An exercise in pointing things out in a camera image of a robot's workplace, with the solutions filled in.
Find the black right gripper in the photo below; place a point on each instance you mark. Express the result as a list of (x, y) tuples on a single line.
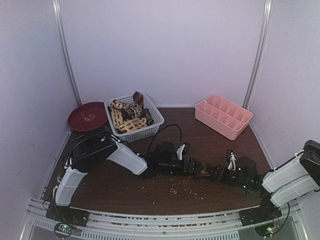
[(222, 175)]

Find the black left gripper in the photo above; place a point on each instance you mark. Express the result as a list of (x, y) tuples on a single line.
[(190, 166)]

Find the dark brown red patterned tie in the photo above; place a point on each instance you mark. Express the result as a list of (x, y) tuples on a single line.
[(204, 175)]

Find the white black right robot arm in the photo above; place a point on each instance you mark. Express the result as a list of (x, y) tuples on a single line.
[(295, 178)]

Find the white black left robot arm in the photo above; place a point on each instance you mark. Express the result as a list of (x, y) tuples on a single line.
[(90, 152)]

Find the pink divided organizer box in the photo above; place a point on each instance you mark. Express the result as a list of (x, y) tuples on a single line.
[(223, 116)]

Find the red black striped tie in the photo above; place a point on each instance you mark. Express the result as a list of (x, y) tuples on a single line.
[(138, 98)]

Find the brown cream patterned tie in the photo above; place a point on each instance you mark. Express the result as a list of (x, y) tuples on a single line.
[(131, 110)]

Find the yellow insect patterned tie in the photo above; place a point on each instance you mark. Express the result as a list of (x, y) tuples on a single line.
[(121, 123)]

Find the dark red round plate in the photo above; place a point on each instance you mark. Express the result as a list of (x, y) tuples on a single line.
[(88, 116)]

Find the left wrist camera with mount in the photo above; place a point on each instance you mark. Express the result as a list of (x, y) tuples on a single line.
[(182, 150)]

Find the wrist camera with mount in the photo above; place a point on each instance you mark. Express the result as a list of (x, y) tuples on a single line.
[(182, 150), (231, 159)]

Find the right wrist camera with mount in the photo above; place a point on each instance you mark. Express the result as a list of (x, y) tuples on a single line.
[(231, 159)]

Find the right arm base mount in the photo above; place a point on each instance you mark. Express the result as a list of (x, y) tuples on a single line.
[(266, 215)]

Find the front aluminium rail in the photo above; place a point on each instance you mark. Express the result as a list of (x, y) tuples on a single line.
[(223, 225)]

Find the right aluminium frame post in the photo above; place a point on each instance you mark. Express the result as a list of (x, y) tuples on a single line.
[(264, 29)]

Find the aluminium frame post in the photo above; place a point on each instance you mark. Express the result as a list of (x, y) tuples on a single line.
[(264, 29), (65, 53)]

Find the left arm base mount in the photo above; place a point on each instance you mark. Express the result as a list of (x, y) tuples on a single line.
[(67, 219)]

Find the left aluminium frame post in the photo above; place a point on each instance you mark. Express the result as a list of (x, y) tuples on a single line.
[(65, 53)]

